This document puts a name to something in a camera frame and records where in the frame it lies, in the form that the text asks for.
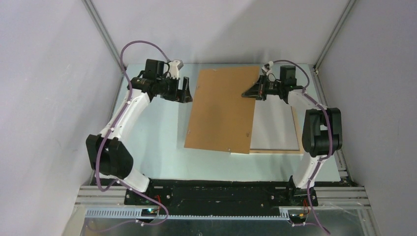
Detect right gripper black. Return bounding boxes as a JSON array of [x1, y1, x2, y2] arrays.
[[242, 74, 284, 101]]

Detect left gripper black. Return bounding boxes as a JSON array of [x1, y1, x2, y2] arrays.
[[156, 74, 192, 103]]

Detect brown backing board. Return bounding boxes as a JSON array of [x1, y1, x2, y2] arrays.
[[184, 65, 260, 154]]

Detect black and white photo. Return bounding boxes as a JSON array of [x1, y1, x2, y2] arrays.
[[250, 96, 300, 153]]

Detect white wooden picture frame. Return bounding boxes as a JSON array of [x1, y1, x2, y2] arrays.
[[220, 99, 304, 155]]

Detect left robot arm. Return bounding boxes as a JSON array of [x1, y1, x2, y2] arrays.
[[86, 59, 193, 205]]

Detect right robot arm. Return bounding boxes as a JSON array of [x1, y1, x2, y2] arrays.
[[242, 61, 343, 206]]

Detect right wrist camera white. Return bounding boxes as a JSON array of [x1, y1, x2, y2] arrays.
[[261, 61, 274, 77]]

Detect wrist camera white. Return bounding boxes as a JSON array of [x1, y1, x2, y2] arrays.
[[168, 59, 183, 80], [261, 61, 274, 77]]

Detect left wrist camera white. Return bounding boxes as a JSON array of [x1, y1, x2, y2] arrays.
[[168, 59, 183, 80]]

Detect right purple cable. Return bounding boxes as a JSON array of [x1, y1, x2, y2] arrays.
[[267, 59, 334, 236]]

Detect purple cable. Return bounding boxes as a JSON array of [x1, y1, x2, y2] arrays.
[[267, 59, 334, 236], [94, 40, 173, 227]]

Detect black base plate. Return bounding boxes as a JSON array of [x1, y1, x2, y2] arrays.
[[144, 179, 318, 216]]

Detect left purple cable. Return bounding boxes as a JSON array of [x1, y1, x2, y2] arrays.
[[94, 40, 173, 227]]

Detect white cable duct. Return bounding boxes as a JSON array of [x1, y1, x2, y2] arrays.
[[85, 207, 290, 221]]

